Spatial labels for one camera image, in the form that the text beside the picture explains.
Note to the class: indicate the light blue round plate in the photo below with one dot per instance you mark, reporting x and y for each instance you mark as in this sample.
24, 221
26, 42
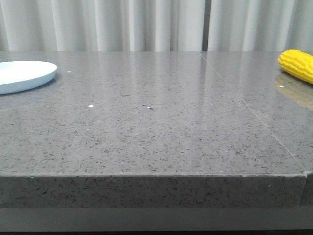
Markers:
17, 76

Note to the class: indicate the white pleated curtain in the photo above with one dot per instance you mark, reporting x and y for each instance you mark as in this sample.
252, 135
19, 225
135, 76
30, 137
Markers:
156, 25

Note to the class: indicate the yellow corn cob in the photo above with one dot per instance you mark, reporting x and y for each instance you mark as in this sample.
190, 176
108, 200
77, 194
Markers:
297, 63

